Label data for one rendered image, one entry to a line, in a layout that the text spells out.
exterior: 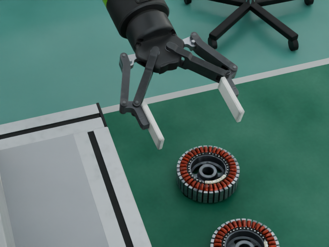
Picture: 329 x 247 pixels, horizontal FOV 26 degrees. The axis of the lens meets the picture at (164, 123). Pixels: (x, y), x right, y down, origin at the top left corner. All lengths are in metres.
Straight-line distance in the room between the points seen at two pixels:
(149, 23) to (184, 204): 0.33
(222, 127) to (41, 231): 0.67
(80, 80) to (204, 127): 1.28
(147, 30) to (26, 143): 0.34
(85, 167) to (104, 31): 2.01
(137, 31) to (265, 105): 0.40
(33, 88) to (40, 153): 1.75
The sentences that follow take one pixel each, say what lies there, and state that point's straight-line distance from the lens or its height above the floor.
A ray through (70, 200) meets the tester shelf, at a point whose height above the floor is 1.11.
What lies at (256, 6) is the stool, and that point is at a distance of 2.86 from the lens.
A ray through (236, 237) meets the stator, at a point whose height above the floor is 0.77.
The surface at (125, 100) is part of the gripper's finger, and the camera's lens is 1.08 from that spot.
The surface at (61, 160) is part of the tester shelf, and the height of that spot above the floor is 1.11.
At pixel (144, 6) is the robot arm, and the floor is 1.07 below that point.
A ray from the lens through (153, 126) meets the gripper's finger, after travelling 1.06.
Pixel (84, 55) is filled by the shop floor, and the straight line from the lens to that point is 2.72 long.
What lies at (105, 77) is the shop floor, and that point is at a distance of 2.62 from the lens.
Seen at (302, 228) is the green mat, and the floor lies 0.75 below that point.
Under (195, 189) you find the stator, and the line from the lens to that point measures 1.24.
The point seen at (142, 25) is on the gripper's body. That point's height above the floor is 1.05.
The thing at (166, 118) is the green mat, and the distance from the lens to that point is 1.40.
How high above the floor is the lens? 1.75
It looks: 46 degrees down
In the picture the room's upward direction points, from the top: straight up
